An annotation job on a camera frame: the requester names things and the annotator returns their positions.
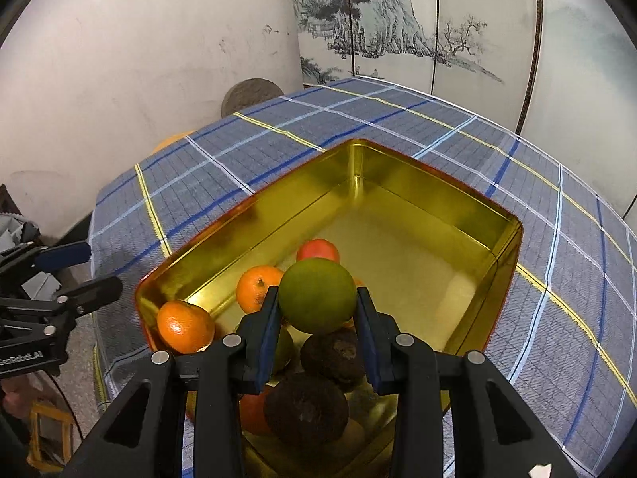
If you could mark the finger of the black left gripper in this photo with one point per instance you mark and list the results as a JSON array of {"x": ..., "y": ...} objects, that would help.
[
  {"x": 53, "y": 259},
  {"x": 86, "y": 298}
]

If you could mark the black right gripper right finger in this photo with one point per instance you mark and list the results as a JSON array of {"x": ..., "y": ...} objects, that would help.
[{"x": 495, "y": 433}]

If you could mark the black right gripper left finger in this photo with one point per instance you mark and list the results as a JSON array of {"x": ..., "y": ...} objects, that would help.
[{"x": 140, "y": 434}]

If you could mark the red tomato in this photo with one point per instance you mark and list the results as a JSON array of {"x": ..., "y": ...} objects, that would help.
[
  {"x": 252, "y": 413},
  {"x": 318, "y": 248}
]

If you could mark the dark purple passion fruit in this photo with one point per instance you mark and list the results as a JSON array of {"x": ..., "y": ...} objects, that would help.
[{"x": 334, "y": 357}]

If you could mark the green lime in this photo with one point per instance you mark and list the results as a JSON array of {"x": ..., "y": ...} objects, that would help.
[{"x": 312, "y": 295}]

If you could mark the small orange tangerine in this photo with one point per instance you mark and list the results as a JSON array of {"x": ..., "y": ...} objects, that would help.
[{"x": 352, "y": 299}]

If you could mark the blue plaid tablecloth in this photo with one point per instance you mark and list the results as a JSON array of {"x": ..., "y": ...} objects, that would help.
[{"x": 565, "y": 337}]

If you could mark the gold metal tin box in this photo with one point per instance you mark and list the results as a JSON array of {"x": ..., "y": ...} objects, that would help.
[{"x": 434, "y": 254}]

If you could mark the orange stool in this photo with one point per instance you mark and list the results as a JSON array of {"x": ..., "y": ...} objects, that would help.
[{"x": 167, "y": 142}]

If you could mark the painted folding screen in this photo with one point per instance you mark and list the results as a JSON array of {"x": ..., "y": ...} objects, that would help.
[{"x": 560, "y": 73}]

